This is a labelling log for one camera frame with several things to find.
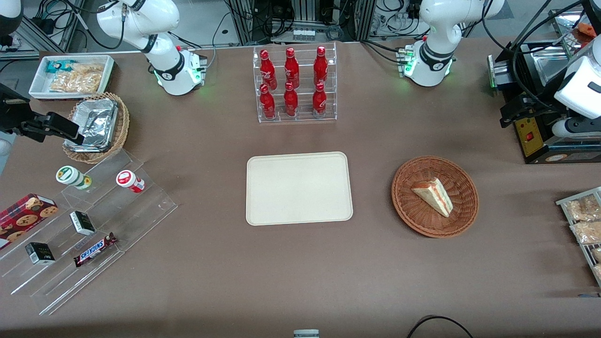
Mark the clear acrylic stepped shelf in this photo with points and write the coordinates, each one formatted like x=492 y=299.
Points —
x=141 y=211

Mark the white rectangular snack bin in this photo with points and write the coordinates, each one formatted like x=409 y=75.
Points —
x=40 y=87

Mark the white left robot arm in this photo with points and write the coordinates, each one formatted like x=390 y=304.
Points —
x=434 y=56

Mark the teal snack packet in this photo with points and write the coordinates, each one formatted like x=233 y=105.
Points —
x=57 y=65

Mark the aluminium foil container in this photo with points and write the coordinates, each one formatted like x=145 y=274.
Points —
x=96 y=123

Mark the snickers chocolate bar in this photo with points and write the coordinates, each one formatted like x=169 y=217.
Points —
x=95 y=249

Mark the steel warmer pan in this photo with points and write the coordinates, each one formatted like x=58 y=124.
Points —
x=551 y=63

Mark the red cola bottle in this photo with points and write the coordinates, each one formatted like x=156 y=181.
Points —
x=267 y=70
x=291 y=69
x=320 y=68
x=267 y=104
x=319 y=102
x=290 y=102

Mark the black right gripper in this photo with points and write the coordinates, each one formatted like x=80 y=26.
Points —
x=10 y=116

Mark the black food warmer cabinet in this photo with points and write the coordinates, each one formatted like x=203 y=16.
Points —
x=549 y=148

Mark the clear acrylic bottle rack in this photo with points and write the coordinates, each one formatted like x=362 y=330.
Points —
x=303 y=115

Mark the red label yogurt bottle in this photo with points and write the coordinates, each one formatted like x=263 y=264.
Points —
x=129 y=180

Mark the white power strip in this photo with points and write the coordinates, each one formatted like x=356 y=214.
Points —
x=304 y=34

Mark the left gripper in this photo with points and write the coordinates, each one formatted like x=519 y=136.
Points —
x=536 y=104

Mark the aluminium equipment frame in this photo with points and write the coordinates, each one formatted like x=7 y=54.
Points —
x=249 y=21

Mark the brown round wicker basket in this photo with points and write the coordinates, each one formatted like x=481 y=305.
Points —
x=422 y=220

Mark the red cookie box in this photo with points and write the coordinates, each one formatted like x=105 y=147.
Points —
x=23 y=218

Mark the clear bagged pastry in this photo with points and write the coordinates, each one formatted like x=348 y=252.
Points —
x=582 y=207
x=597 y=254
x=598 y=271
x=587 y=232

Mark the small grey device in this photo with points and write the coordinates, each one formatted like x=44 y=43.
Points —
x=306 y=334

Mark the green label yogurt bottle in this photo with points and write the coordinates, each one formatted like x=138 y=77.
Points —
x=71 y=176

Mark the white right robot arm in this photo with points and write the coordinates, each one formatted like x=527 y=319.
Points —
x=164 y=70

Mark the beige rectangular tray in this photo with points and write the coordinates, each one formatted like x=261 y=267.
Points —
x=299 y=188

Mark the small black carton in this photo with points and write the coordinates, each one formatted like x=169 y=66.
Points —
x=82 y=223
x=40 y=253

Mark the tan wicker basket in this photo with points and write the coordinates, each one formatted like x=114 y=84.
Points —
x=123 y=124

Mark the clear bag of chips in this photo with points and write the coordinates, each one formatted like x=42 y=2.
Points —
x=80 y=79

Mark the triangular sandwich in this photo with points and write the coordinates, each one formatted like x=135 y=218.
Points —
x=434 y=196

